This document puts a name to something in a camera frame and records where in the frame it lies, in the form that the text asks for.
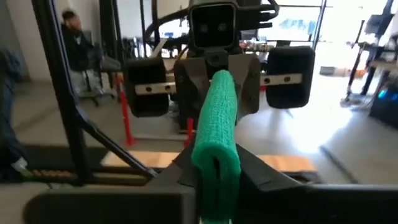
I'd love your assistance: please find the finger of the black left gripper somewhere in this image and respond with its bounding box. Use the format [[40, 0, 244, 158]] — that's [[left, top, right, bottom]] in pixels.
[[228, 53, 262, 121], [174, 58, 213, 129]]

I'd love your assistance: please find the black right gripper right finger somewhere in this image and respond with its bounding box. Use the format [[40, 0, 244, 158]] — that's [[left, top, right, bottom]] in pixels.
[[236, 143, 398, 224]]

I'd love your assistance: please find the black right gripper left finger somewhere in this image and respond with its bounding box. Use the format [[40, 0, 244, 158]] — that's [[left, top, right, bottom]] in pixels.
[[23, 142, 200, 224]]

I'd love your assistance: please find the green elastic band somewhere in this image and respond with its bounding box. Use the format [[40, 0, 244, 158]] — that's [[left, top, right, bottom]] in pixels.
[[191, 70, 242, 224]]

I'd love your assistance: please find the red desk leg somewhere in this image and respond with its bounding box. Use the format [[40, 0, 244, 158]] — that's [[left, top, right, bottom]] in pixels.
[[183, 117, 195, 149], [116, 73, 137, 147]]

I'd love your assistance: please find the black office chair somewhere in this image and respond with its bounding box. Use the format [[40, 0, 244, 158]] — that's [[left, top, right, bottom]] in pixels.
[[76, 55, 123, 107]]

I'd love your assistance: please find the person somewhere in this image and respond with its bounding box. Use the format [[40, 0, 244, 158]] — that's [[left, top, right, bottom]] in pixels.
[[60, 10, 104, 94], [0, 49, 29, 175]]

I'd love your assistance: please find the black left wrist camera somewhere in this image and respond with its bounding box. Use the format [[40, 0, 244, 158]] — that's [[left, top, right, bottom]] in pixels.
[[188, 1, 239, 50]]

